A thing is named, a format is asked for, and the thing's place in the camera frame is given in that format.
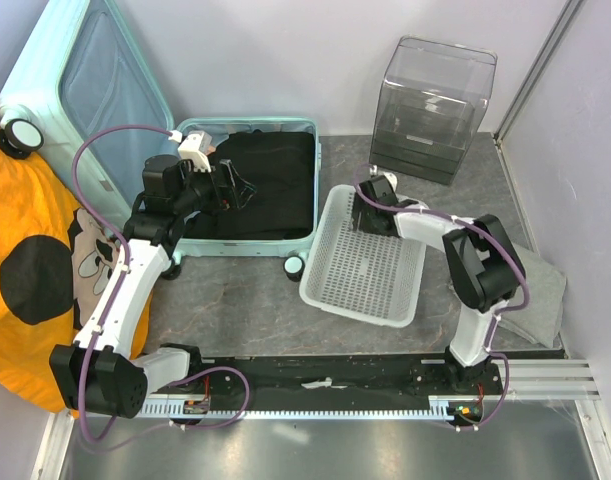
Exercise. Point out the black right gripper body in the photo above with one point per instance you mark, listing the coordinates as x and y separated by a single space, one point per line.
367 222

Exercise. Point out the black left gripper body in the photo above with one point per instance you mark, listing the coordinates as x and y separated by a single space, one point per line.
224 197

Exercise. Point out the black garment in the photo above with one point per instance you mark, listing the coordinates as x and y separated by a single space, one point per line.
281 165

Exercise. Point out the white perforated plastic basket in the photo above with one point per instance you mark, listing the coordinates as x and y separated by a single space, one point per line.
366 277

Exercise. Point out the clear smoky plastic container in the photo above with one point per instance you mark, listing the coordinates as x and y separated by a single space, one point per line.
432 101

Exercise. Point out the light blue hard suitcase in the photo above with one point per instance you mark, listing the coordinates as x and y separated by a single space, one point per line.
82 80

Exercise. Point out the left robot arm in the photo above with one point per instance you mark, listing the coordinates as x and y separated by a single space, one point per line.
96 373

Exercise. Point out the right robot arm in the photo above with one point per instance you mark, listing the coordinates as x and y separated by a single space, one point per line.
486 271

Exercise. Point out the orange cartoon mouse bag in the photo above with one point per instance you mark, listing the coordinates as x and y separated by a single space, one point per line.
55 262

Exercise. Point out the grey folded cloth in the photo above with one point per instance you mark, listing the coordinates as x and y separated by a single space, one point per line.
540 322

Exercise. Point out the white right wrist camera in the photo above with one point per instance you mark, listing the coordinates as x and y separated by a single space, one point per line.
391 177

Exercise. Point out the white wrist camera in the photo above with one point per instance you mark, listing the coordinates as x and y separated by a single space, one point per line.
391 177
194 147

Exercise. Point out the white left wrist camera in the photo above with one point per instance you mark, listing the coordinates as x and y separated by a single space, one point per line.
194 147

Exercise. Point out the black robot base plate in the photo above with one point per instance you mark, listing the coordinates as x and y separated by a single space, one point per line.
406 381

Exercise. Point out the white slotted cable duct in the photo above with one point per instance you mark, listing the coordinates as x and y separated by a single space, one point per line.
178 408

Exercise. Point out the aluminium frame post right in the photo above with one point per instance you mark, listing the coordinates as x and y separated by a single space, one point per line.
552 42

